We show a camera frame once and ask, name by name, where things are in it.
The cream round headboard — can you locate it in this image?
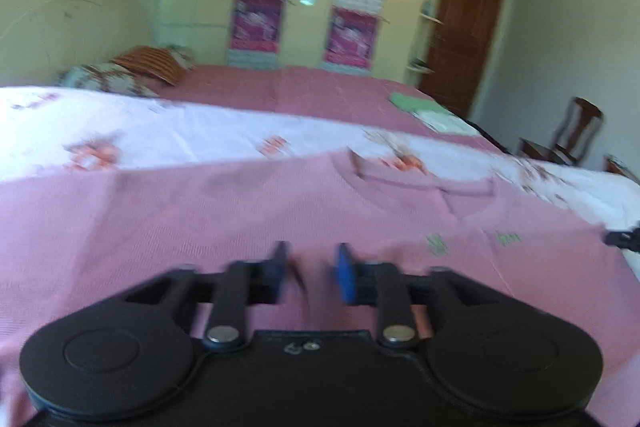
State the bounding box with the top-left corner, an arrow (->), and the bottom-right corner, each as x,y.
0,0 -> 156,88

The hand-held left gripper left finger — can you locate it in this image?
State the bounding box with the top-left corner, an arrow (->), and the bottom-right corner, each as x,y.
120,241 -> 291,353

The floral patterned pillow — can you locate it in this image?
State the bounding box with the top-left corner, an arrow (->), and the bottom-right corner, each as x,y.
55,63 -> 161,98

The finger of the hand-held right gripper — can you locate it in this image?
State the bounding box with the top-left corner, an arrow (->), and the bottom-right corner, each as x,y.
602,221 -> 640,253

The brown wooden door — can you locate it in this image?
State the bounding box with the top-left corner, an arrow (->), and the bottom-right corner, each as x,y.
417,0 -> 508,118

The pink t-shirt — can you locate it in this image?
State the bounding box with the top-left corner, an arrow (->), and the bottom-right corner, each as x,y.
0,149 -> 631,413

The orange striped pillow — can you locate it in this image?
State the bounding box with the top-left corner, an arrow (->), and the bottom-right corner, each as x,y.
112,46 -> 196,86

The pink bed sheet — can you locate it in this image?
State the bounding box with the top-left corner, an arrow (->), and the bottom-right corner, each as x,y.
155,64 -> 501,152

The green folded cloth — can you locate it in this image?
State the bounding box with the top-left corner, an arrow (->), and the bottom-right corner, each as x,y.
390,93 -> 446,114

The white folded cloth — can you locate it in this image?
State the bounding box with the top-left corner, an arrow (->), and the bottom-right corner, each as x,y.
417,109 -> 481,136

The white floral blanket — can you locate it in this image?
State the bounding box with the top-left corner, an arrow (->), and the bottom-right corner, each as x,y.
0,87 -> 640,228

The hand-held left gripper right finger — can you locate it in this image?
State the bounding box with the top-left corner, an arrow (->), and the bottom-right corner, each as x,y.
334,243 -> 506,350

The dark wooden chair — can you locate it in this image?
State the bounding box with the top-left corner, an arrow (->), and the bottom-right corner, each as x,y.
604,154 -> 640,184
517,97 -> 603,165

